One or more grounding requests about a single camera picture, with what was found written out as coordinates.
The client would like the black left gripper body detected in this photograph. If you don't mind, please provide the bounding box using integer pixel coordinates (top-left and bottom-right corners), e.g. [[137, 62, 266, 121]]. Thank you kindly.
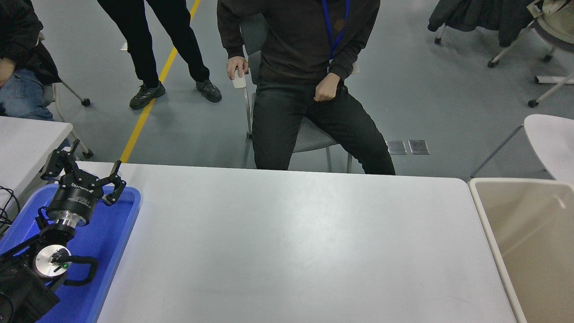
[[45, 173, 105, 225]]

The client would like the person's right hand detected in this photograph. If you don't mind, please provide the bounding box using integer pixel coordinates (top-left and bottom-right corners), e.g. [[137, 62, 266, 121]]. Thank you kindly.
[[226, 56, 249, 81]]

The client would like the person's left hand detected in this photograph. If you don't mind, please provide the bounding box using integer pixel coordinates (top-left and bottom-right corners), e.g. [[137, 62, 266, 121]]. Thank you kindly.
[[313, 73, 342, 102]]

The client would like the white side table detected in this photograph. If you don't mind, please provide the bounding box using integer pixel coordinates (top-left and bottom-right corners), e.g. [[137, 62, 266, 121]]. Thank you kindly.
[[0, 116, 74, 211]]

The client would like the blue plastic tray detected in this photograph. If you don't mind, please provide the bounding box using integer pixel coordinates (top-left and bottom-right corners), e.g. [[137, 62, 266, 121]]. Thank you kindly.
[[0, 184, 142, 323]]

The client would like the yellow floor tape line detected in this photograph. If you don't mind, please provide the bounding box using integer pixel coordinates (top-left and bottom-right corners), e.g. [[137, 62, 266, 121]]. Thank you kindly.
[[119, 0, 201, 163]]

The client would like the grey chair with white armrests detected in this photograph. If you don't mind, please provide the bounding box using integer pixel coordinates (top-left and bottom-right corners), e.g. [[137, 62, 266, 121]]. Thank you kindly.
[[38, 31, 95, 160], [231, 13, 360, 173]]

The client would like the person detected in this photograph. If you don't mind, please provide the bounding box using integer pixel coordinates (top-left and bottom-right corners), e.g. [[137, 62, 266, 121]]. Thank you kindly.
[[217, 0, 396, 175], [0, 0, 62, 122], [96, 0, 222, 110]]

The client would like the dark jacket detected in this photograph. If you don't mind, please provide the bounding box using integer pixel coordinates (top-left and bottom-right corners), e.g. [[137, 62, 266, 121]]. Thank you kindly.
[[427, 0, 536, 48]]

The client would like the large pale bin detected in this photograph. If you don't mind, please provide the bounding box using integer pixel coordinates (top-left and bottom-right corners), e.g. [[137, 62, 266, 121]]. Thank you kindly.
[[467, 178, 574, 323]]

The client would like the white plastic chair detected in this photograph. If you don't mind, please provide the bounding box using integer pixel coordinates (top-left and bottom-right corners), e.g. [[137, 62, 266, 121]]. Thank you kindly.
[[470, 113, 574, 184]]

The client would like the white wheeled stand base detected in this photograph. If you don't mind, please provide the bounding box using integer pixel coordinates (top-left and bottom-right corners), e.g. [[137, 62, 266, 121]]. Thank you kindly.
[[528, 74, 574, 109]]

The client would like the grey wheeled chair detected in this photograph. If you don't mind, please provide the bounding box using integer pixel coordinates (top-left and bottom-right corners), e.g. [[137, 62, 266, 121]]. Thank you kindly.
[[434, 0, 574, 68]]

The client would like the black cable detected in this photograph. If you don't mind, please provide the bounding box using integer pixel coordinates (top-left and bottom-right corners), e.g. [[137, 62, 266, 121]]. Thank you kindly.
[[0, 186, 21, 236]]

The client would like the blue lanyard with badge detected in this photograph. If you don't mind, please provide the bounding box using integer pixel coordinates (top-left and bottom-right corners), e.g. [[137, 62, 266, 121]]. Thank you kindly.
[[321, 0, 350, 72]]

